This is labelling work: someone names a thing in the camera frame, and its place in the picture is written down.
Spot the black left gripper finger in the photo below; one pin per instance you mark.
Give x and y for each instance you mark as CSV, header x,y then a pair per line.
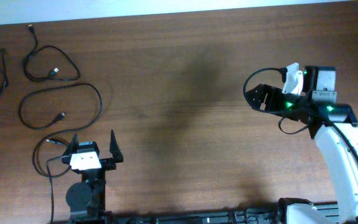
x,y
114,149
72,147

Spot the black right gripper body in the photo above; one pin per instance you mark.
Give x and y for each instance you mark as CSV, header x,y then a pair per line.
x,y
281,102

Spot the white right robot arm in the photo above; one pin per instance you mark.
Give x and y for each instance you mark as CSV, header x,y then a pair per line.
x,y
334,130

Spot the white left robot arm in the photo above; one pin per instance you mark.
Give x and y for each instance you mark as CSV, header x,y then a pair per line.
x,y
87,198

